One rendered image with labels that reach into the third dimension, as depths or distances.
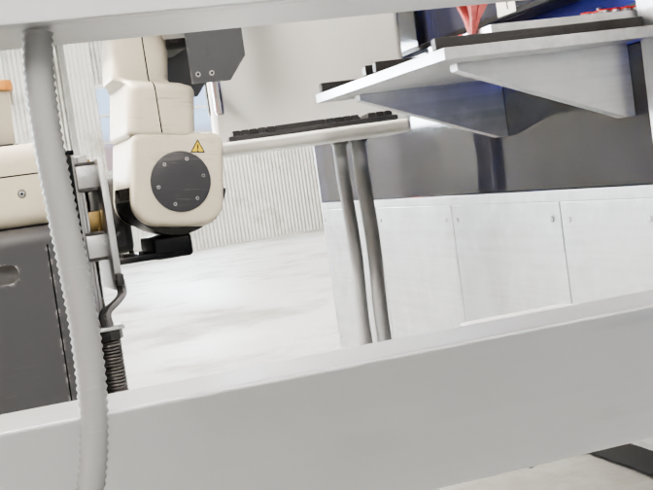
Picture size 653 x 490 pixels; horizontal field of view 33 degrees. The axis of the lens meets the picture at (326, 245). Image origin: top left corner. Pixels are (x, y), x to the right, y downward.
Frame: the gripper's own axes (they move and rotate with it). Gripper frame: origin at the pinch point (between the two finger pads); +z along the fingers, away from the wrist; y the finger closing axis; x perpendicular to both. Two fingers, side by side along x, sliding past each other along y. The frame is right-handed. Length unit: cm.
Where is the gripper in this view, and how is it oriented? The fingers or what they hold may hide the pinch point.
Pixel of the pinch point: (471, 31)
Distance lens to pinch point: 199.5
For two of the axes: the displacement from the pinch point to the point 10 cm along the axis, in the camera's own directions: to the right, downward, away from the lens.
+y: 9.5, 0.0, 3.1
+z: -0.1, 10.0, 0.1
